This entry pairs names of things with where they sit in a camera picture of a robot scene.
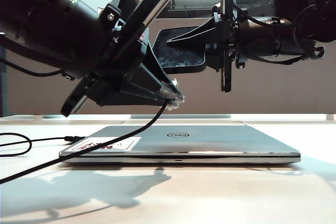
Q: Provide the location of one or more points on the brown desk divider panel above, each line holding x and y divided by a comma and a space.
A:
262, 90

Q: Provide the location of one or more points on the white wall socket plate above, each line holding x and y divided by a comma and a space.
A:
100, 10

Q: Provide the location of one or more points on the black smartphone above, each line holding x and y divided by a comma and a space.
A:
181, 58

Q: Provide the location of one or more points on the white Nice Try sticker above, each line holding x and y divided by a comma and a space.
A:
128, 142

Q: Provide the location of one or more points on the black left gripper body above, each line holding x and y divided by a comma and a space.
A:
123, 40

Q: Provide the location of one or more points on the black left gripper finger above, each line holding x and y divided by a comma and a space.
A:
131, 90
155, 69

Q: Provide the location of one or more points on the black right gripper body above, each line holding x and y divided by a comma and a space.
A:
227, 37

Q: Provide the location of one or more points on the silver Dell laptop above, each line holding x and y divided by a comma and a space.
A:
223, 142

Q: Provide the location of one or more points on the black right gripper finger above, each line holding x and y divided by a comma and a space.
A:
202, 35
215, 58

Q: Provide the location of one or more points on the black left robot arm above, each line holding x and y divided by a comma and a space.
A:
39, 24

